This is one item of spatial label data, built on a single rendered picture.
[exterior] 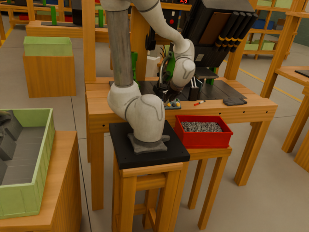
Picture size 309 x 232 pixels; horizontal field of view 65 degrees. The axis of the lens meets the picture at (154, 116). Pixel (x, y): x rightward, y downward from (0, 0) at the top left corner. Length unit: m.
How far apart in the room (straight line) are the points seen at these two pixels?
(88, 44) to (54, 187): 1.18
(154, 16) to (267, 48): 7.18
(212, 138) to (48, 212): 0.96
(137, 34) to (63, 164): 1.20
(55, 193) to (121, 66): 0.67
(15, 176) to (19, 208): 0.18
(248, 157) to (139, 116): 1.44
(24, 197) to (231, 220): 1.68
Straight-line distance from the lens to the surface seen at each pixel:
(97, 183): 1.94
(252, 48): 7.71
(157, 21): 1.09
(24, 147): 1.43
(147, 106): 1.16
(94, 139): 1.68
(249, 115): 2.08
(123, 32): 1.17
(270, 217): 2.48
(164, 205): 1.49
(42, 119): 1.57
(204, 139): 1.50
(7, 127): 1.47
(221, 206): 2.36
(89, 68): 2.09
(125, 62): 1.22
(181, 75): 1.32
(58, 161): 1.39
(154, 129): 1.20
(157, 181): 1.35
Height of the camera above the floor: 1.66
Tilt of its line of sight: 29 degrees down
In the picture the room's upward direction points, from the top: 7 degrees clockwise
